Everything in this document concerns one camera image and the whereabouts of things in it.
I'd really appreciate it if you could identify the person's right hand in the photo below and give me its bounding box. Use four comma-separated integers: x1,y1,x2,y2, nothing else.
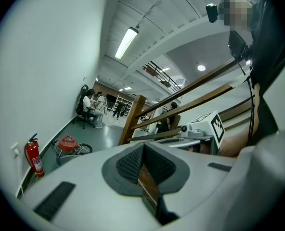
188,143,212,155

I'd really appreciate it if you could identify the red fire extinguisher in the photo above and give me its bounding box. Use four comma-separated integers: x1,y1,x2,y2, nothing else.
24,133,46,178

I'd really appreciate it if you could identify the red canister vacuum cleaner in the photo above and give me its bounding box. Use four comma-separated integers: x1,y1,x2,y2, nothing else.
51,134,82,166

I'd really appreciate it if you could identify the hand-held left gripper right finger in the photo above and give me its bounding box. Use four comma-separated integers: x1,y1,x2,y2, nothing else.
143,141,238,218

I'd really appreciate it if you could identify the person's black shirt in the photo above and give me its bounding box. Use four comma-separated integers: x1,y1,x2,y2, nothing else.
249,0,285,146

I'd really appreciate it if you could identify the black head camera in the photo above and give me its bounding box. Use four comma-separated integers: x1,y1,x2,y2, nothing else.
205,3,219,24

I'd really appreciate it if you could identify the black metal balcony railing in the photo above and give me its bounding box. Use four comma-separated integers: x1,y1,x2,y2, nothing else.
142,61,182,91

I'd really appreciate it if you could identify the black chest-mounted box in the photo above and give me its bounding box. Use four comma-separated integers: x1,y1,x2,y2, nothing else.
228,31,253,62

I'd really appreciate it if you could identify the long ceiling tube light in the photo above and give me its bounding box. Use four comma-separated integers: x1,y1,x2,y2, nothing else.
115,26,139,60

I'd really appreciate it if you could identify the thin white cable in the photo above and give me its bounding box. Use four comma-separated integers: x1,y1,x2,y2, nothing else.
15,153,25,197

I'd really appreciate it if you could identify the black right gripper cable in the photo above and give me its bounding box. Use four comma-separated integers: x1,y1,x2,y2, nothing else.
237,59,257,145

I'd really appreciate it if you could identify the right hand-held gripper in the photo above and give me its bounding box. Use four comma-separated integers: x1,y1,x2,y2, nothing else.
154,111,226,156

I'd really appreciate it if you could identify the black vacuum hose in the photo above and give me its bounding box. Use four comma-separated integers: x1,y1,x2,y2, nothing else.
78,142,93,155

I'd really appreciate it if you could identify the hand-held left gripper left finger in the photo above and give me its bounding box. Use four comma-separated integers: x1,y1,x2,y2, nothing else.
19,141,162,230

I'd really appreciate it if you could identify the person's head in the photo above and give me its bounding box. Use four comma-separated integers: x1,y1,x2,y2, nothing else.
218,0,258,32

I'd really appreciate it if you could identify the white wall socket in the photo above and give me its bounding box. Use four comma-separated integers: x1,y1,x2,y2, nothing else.
11,142,21,157

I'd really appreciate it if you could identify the white storage shelf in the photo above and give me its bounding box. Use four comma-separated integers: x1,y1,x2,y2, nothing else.
113,95,134,117

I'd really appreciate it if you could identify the wooden stair railing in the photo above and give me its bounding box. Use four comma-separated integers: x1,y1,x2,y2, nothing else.
117,59,256,146

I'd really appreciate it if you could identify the person's right forearm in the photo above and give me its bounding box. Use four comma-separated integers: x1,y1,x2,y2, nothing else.
218,125,263,159

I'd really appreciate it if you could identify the black office chair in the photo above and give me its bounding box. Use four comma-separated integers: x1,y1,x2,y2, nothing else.
72,84,96,130

